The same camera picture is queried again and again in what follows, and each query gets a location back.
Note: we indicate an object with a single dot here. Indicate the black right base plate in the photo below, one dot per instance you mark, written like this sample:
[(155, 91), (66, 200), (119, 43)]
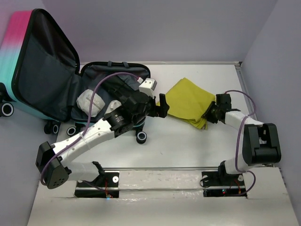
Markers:
[(216, 186)]

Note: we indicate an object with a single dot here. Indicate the white ceramic mug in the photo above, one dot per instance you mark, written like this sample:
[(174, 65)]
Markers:
[(114, 104)]

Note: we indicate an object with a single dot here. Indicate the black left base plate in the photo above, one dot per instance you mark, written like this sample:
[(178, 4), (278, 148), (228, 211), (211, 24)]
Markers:
[(107, 187)]

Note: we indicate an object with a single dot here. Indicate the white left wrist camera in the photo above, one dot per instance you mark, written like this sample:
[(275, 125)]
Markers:
[(148, 86)]

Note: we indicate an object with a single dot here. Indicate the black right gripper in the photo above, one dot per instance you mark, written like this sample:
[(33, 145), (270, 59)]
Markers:
[(207, 115)]

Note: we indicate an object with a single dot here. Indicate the black cloth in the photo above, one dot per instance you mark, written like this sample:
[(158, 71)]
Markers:
[(117, 88)]

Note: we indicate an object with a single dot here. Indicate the white bundle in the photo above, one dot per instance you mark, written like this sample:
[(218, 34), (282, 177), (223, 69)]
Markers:
[(86, 104)]

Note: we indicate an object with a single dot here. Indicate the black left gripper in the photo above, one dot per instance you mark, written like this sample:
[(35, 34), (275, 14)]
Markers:
[(161, 110)]

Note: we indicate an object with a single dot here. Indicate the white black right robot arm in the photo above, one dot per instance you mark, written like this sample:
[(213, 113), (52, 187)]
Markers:
[(257, 142)]

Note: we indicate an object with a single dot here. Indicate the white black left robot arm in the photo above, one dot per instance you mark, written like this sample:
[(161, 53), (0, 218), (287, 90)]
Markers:
[(56, 162)]

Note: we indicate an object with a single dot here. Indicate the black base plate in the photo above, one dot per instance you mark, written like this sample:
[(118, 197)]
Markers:
[(216, 186), (107, 187)]

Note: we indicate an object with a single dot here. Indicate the pink teal kids suitcase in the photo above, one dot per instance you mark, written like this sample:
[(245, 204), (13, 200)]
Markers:
[(40, 73)]

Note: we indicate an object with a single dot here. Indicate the yellow garment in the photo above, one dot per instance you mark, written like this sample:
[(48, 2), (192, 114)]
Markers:
[(188, 102)]

